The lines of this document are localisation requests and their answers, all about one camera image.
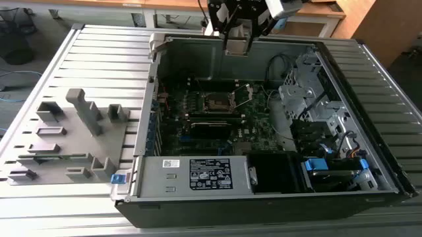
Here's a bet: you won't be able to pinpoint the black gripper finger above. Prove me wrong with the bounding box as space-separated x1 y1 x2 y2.
207 0 239 52
246 14 276 52

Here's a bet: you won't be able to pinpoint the metal socket cover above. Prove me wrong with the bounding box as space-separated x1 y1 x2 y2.
230 83 256 109

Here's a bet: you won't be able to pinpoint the CPU socket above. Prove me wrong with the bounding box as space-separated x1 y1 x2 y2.
199 90 240 115

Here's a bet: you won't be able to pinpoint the wooden desk white legs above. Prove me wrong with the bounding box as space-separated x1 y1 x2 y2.
141 0 347 38
19 0 145 20

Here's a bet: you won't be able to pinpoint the silver metal drive cage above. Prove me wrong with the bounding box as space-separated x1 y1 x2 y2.
278 48 352 129

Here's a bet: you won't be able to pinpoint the brown wooden cabinet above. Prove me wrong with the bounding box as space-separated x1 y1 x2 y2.
331 0 422 69

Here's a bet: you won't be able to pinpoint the green motherboard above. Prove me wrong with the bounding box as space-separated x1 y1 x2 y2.
155 76 298 157

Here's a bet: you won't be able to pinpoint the green RAM stick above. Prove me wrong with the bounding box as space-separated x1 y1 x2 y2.
188 116 247 123
17 153 88 159

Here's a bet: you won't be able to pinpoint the black graphics card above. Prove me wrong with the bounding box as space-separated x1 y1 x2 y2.
189 120 234 140

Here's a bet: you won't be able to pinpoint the blue disk carrier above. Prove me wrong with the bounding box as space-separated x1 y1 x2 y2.
302 158 370 179

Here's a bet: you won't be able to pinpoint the black mesh waste bin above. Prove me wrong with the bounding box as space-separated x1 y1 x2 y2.
0 6 37 66

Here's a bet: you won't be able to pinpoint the black power supply label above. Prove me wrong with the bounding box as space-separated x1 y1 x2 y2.
188 158 234 190

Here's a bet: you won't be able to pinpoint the grey parts rack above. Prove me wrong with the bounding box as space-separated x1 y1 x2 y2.
0 88 131 186

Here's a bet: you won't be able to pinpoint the silver power supply unit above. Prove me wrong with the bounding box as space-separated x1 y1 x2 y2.
133 155 254 198

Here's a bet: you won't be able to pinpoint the black PC case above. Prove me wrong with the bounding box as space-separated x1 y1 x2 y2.
109 32 417 229

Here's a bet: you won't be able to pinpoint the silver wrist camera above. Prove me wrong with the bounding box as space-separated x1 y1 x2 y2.
266 0 303 21

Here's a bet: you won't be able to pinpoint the black cable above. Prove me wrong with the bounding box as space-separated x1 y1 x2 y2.
264 53 296 82

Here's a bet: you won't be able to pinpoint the grey case latch handle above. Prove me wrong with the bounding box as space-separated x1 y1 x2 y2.
148 33 173 61

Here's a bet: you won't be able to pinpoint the black plastic bracket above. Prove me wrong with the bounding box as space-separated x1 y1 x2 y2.
290 119 339 155

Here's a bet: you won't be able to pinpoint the multicoloured power wires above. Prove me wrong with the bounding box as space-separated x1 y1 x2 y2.
335 130 366 160

